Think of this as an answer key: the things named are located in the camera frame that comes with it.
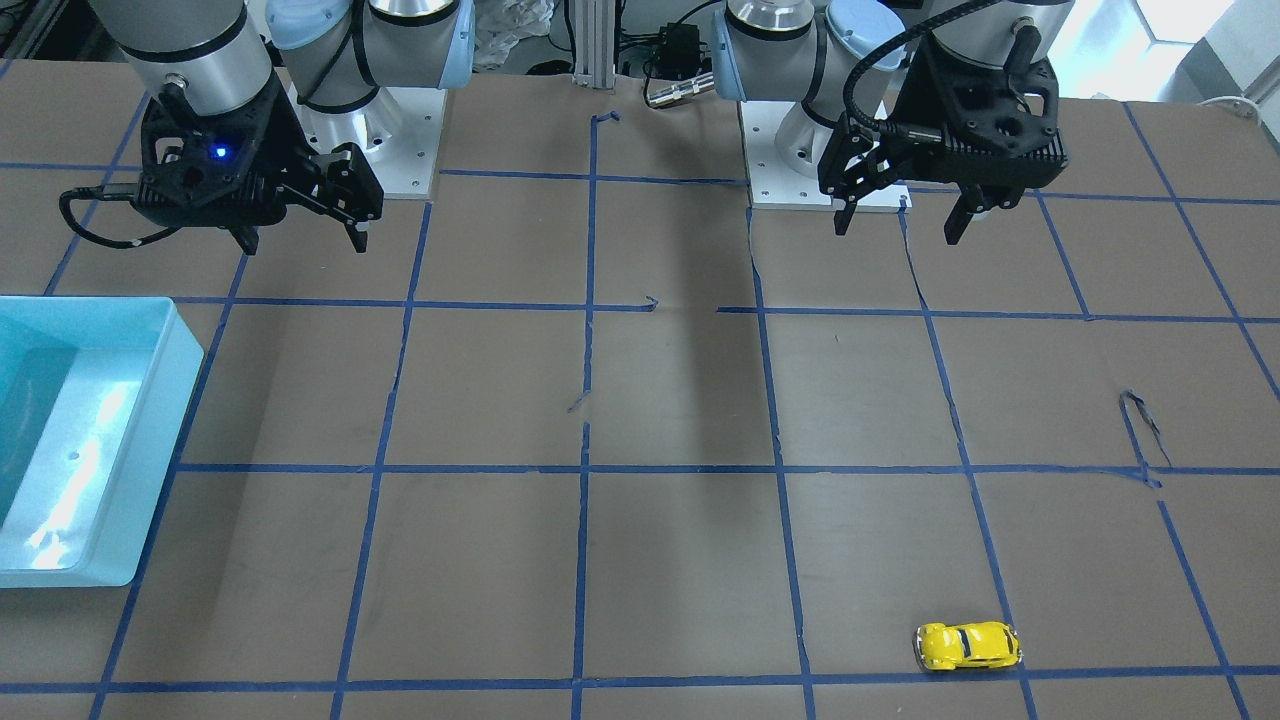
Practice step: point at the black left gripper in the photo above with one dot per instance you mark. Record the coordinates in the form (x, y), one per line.
(908, 103)

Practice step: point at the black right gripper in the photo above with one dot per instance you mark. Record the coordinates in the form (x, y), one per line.
(283, 137)

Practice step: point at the yellow beetle toy car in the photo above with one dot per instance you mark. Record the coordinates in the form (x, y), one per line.
(988, 645)

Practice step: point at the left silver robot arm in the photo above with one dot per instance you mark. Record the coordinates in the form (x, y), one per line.
(853, 56)

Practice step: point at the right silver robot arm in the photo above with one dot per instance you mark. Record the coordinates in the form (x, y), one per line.
(331, 56)

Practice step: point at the silver metal connector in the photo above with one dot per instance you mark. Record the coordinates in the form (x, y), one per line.
(678, 92)

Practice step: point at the black power adapter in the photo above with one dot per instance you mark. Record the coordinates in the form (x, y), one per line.
(678, 54)

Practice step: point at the light blue plastic bin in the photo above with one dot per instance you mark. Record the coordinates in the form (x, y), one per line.
(94, 391)

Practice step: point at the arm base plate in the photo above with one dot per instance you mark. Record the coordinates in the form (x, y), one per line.
(782, 146)
(399, 131)

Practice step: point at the aluminium frame post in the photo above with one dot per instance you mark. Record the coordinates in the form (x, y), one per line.
(594, 25)

